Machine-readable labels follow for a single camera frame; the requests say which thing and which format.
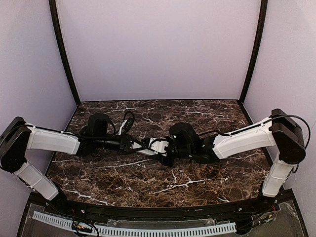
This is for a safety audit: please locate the white remote control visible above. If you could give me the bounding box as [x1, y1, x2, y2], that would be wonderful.
[137, 149, 158, 156]

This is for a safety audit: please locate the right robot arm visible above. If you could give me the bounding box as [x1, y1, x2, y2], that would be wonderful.
[160, 109, 309, 198]

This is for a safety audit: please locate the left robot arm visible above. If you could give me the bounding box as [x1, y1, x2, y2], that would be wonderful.
[0, 117, 153, 201]

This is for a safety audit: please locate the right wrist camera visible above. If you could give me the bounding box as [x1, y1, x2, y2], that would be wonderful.
[148, 137, 169, 155]

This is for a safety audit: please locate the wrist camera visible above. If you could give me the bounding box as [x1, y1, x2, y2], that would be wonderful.
[148, 137, 169, 155]
[117, 111, 135, 135]

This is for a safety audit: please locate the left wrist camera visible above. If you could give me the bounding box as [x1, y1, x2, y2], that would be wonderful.
[117, 111, 135, 135]

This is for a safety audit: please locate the black front rail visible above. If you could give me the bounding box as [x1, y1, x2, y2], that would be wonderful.
[38, 198, 273, 223]

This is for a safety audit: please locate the white slotted cable duct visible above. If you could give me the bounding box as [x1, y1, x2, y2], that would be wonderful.
[32, 211, 237, 237]

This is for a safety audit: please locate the left black frame post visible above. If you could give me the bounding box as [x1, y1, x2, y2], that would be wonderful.
[48, 0, 81, 107]

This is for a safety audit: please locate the black frame post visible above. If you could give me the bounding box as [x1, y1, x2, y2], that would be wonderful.
[239, 0, 268, 104]
[48, 0, 81, 107]

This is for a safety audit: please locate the right black frame post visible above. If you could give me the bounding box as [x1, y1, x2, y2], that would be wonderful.
[239, 0, 268, 104]

